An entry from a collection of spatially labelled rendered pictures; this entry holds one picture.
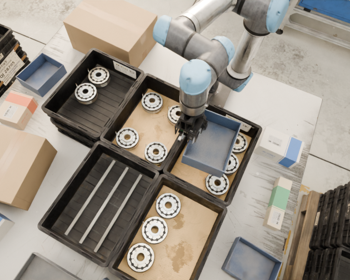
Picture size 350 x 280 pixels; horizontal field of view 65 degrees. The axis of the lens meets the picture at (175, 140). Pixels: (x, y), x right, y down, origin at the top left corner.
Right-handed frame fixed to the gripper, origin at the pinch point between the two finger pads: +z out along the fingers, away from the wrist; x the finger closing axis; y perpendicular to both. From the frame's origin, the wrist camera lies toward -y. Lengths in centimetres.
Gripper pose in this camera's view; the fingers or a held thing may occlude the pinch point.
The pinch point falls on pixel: (193, 133)
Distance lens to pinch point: 97.5
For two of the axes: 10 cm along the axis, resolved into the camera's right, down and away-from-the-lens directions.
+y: -4.3, 8.1, -3.9
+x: 9.0, 3.8, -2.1
